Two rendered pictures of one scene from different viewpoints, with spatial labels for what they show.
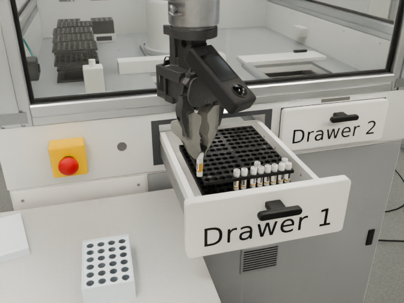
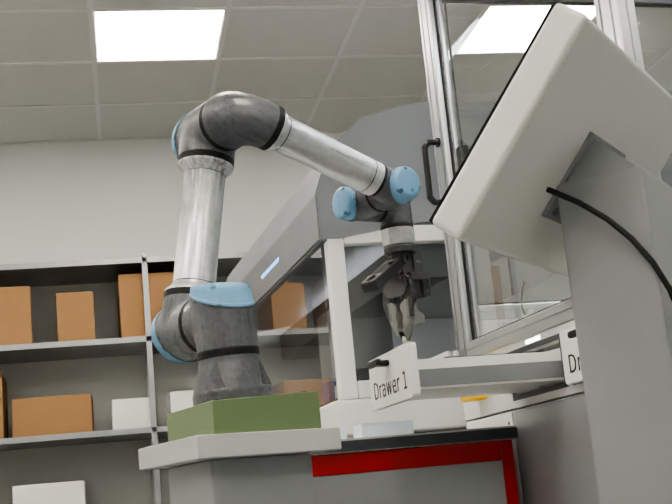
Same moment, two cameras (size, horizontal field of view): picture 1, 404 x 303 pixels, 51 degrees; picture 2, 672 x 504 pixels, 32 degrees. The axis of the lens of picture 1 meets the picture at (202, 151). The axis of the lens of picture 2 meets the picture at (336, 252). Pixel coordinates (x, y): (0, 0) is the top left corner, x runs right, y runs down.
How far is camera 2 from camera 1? 272 cm
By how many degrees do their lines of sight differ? 95
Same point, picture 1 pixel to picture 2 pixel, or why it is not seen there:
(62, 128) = not seen: hidden behind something
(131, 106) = (500, 339)
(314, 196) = (398, 358)
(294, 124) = (567, 347)
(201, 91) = (391, 287)
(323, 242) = not seen: outside the picture
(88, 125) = not seen: hidden behind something
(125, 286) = (359, 428)
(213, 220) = (375, 377)
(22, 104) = (465, 341)
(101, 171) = (493, 405)
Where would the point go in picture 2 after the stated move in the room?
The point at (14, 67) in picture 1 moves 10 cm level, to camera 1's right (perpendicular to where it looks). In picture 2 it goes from (461, 312) to (465, 306)
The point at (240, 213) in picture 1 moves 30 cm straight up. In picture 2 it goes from (380, 372) to (367, 237)
